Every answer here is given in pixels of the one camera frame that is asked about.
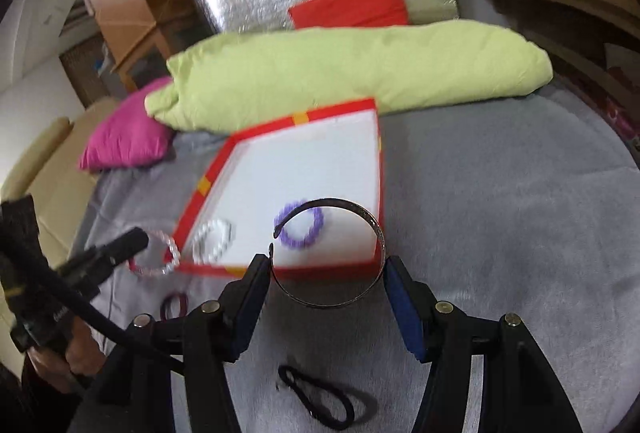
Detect dark red hair tie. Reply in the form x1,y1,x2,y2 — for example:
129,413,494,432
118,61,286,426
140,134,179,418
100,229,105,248
160,293,190,320

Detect purple bead bracelet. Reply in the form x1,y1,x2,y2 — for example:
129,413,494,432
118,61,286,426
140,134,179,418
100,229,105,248
274,200,325,250

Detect red cardboard box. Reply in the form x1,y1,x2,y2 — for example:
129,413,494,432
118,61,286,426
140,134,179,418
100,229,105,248
172,98,387,283

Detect light green pillow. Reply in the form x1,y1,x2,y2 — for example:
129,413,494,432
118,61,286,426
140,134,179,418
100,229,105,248
145,19,553,134

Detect black cable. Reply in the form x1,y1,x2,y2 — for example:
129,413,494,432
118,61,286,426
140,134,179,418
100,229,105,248
0,233,188,376

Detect silver metal bangle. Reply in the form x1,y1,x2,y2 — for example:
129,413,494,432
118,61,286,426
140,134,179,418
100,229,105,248
268,198,388,310

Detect person's left hand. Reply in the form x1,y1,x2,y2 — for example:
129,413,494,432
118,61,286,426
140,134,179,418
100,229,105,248
27,327,104,389

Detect magenta pillow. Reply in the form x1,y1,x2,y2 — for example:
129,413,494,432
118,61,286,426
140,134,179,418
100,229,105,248
79,77,176,171

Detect pink and white bead bracelet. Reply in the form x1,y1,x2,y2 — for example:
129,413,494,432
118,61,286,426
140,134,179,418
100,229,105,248
129,227,180,278

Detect red cushion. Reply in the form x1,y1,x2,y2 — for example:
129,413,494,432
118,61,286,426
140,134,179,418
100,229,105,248
289,0,412,31

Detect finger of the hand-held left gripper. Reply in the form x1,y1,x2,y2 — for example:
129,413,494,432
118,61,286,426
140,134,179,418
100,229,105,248
65,263,119,300
57,228,151,279

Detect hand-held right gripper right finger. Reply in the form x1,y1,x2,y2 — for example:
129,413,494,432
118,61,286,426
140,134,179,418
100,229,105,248
384,254,583,433

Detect black hair tie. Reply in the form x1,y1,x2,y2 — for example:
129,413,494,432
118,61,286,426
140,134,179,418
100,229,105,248
277,364,357,430

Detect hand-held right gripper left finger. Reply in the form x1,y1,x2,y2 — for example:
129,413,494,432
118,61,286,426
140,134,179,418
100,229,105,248
70,254,273,433

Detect woven rattan panel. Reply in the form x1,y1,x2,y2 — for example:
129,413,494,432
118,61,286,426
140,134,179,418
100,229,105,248
59,38,108,108

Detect beige sofa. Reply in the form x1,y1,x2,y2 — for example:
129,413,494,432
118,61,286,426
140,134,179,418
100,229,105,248
0,99,121,259

